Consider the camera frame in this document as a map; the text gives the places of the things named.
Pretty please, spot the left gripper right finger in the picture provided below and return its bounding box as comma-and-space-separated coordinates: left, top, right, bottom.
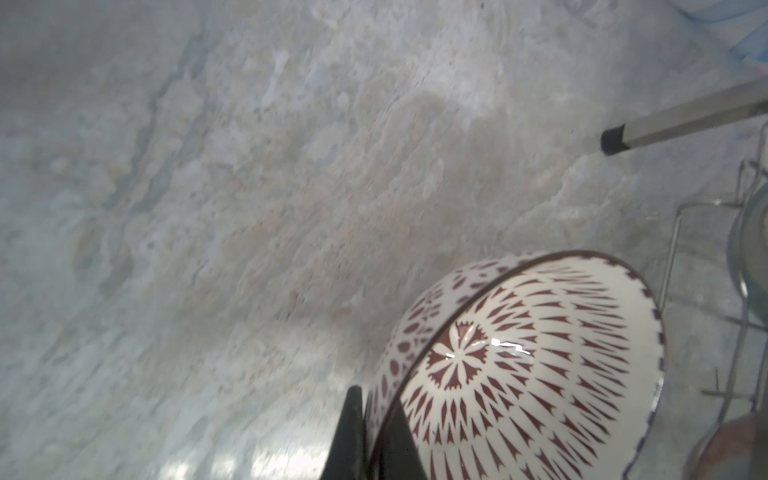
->
374, 400, 427, 480

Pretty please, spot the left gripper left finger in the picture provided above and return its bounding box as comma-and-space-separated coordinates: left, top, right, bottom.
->
320, 385, 367, 480

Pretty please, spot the maroon patterned white bowl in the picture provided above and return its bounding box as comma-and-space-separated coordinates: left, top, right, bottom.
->
365, 250, 665, 479

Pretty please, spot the black floral pink bowl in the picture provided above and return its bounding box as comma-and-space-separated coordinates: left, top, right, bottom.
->
683, 412, 767, 480

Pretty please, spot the stainless steel dish rack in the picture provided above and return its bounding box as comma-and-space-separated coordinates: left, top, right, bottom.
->
599, 77, 767, 426

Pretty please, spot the pale green grid bowl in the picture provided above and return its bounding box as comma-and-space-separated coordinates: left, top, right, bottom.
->
727, 184, 767, 325

